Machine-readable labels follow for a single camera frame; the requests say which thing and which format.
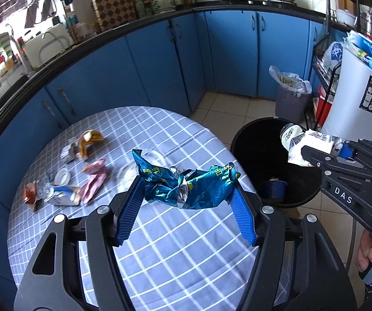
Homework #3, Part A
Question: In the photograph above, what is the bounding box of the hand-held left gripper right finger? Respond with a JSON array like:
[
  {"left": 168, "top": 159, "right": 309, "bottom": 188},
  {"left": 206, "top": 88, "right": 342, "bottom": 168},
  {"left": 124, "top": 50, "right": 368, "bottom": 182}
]
[{"left": 228, "top": 185, "right": 358, "bottom": 311}]

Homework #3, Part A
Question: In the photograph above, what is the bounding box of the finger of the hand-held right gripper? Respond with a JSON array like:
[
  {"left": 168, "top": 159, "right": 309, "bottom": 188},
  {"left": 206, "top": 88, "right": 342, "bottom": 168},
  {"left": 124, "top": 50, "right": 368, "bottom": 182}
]
[
  {"left": 340, "top": 139, "right": 372, "bottom": 166},
  {"left": 301, "top": 144, "right": 372, "bottom": 182}
]

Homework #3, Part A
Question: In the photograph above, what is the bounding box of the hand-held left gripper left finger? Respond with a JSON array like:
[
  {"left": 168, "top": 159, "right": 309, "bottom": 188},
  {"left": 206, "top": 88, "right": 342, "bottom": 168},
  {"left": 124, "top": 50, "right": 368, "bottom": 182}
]
[{"left": 14, "top": 176, "right": 148, "bottom": 311}]

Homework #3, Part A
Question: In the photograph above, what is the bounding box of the blue foil snack wrapper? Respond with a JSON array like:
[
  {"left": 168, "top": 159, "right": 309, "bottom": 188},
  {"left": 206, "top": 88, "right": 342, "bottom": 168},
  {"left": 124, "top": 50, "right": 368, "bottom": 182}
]
[{"left": 132, "top": 149, "right": 241, "bottom": 210}]

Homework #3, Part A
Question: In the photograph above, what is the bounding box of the black round waste bin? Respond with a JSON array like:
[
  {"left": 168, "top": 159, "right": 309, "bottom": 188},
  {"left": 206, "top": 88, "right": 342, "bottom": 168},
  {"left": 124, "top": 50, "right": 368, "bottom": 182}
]
[{"left": 230, "top": 117, "right": 327, "bottom": 208}]

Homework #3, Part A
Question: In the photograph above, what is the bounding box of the pink wrapper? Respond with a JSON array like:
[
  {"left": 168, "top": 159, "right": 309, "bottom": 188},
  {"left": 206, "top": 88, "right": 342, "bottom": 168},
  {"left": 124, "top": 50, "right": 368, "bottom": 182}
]
[
  {"left": 77, "top": 172, "right": 108, "bottom": 204},
  {"left": 82, "top": 159, "right": 107, "bottom": 175}
]

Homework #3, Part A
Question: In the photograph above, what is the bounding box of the grey checked tablecloth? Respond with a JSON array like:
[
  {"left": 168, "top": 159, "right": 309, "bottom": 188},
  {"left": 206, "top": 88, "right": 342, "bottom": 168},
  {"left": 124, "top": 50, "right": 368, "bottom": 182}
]
[{"left": 7, "top": 105, "right": 298, "bottom": 311}]

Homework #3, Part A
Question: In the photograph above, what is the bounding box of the red bucket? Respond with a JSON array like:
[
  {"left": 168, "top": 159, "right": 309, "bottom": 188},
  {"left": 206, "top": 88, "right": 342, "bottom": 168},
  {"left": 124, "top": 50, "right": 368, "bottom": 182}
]
[{"left": 315, "top": 86, "right": 330, "bottom": 127}]

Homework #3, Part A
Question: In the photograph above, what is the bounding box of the grey waste bin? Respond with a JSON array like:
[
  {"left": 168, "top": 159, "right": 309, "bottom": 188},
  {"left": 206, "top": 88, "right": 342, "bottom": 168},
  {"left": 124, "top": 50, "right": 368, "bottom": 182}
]
[{"left": 275, "top": 84, "right": 312, "bottom": 124}]

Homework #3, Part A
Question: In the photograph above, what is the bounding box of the white blue carton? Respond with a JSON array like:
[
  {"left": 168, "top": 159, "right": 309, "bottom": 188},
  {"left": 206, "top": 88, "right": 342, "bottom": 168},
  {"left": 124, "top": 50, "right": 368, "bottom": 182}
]
[{"left": 45, "top": 185, "right": 81, "bottom": 206}]

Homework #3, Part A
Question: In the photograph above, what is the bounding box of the white round lid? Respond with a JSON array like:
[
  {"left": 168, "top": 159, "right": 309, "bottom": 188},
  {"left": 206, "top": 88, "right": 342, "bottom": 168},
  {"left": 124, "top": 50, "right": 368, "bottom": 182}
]
[{"left": 54, "top": 168, "right": 71, "bottom": 183}]

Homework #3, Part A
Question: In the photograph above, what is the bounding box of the white plastic bin liner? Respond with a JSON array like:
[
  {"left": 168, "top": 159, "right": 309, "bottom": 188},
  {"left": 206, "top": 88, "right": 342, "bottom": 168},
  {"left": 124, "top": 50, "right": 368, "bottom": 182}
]
[{"left": 269, "top": 66, "right": 312, "bottom": 96}]

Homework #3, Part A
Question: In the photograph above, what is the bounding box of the orange yellow snack wrapper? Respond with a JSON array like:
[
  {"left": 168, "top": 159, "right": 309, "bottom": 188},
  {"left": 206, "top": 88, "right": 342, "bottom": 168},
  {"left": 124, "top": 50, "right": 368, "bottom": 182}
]
[{"left": 76, "top": 130, "right": 105, "bottom": 159}]

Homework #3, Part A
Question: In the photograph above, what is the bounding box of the white grey small packet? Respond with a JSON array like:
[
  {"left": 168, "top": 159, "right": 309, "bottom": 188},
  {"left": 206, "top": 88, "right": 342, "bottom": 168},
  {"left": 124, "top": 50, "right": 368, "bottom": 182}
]
[{"left": 60, "top": 143, "right": 79, "bottom": 163}]

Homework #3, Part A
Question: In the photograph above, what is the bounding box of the clear plastic cup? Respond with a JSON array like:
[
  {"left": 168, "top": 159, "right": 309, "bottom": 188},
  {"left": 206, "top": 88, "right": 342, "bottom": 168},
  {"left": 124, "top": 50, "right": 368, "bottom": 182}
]
[{"left": 35, "top": 173, "right": 55, "bottom": 198}]

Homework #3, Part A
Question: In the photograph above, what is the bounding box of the white bag with blue print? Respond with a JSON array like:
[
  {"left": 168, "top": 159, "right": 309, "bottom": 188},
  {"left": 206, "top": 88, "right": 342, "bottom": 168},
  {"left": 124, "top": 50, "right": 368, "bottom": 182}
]
[{"left": 322, "top": 41, "right": 345, "bottom": 70}]

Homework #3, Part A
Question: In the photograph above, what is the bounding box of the orange brown wrapper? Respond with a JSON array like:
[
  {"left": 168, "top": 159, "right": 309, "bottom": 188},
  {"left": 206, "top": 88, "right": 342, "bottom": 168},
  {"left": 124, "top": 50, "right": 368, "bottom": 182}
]
[{"left": 23, "top": 183, "right": 44, "bottom": 213}]

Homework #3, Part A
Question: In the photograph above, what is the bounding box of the gas stove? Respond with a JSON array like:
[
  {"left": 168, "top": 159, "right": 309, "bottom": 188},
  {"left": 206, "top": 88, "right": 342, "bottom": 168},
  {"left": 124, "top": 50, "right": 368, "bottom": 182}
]
[{"left": 218, "top": 0, "right": 298, "bottom": 5}]

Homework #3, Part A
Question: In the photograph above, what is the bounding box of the black kitchen countertop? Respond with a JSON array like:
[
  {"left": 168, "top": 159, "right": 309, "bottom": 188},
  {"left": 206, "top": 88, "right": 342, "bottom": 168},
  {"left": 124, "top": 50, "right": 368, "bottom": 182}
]
[{"left": 0, "top": 2, "right": 327, "bottom": 169}]

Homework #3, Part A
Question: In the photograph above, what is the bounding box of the white dish rack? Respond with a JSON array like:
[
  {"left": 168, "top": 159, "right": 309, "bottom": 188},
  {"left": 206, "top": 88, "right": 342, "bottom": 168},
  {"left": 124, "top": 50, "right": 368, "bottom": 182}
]
[{"left": 22, "top": 24, "right": 75, "bottom": 68}]

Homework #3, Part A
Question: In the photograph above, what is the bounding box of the steel faucet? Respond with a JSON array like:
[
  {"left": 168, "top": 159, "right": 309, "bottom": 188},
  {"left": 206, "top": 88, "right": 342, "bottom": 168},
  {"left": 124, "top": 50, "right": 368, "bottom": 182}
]
[{"left": 0, "top": 34, "right": 28, "bottom": 75}]

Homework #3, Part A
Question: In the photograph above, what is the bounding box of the green jar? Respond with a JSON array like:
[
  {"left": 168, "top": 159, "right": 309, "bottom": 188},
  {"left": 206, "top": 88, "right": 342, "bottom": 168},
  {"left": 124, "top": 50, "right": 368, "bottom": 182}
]
[{"left": 135, "top": 0, "right": 148, "bottom": 18}]

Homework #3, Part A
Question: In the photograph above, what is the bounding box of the checkered wooden cutting board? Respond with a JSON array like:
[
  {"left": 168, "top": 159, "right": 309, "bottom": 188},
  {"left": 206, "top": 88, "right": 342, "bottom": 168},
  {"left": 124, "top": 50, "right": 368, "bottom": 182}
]
[{"left": 87, "top": 0, "right": 138, "bottom": 32}]

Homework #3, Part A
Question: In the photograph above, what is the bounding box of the pale green kettle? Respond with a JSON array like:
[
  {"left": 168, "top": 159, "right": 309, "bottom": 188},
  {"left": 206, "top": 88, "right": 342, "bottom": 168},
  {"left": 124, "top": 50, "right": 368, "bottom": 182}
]
[{"left": 150, "top": 0, "right": 176, "bottom": 14}]

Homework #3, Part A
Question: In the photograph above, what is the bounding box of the black wire rack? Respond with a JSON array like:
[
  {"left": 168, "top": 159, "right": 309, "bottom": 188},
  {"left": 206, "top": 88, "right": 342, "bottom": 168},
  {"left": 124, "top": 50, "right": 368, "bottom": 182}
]
[{"left": 304, "top": 0, "right": 372, "bottom": 130}]

